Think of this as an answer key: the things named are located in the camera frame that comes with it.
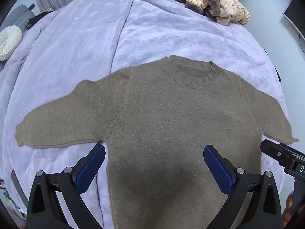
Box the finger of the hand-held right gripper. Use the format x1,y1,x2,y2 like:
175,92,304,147
260,139,297,166

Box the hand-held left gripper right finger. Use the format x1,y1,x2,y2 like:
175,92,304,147
203,145,282,229

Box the dark flat screen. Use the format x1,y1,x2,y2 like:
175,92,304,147
282,0,305,41

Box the round white pleated cushion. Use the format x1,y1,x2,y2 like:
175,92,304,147
0,26,23,61

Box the cream brown striped fleece blanket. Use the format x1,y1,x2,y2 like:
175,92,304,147
144,0,250,26

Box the person's right hand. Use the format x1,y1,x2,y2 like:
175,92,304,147
281,191,296,228

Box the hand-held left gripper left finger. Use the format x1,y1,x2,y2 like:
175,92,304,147
26,144,106,229

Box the lilac plush blanket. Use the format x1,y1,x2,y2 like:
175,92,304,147
0,0,290,229

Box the olive brown knit sweater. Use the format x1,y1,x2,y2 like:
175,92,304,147
15,55,299,229

